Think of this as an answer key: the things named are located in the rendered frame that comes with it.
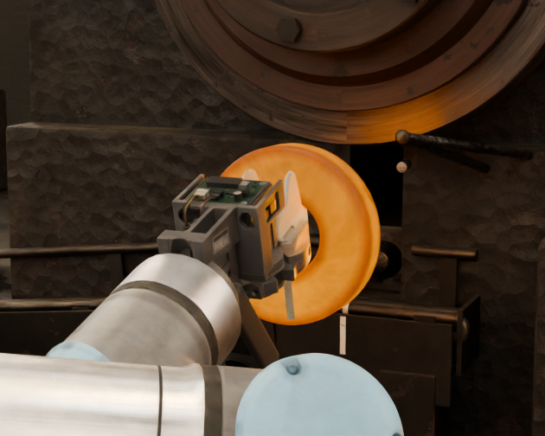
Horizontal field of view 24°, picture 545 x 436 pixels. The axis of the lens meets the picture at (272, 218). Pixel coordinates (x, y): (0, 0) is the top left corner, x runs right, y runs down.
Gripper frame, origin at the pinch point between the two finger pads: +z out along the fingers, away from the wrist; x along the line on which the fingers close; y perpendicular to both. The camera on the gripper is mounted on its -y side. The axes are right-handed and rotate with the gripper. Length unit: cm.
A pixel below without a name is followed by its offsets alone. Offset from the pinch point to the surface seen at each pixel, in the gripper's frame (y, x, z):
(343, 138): -2.0, 2.6, 21.0
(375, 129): -0.9, -0.9, 21.3
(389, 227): -16.5, 1.5, 30.4
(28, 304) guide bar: -22.4, 40.7, 15.1
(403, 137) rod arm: 2.2, -6.6, 12.4
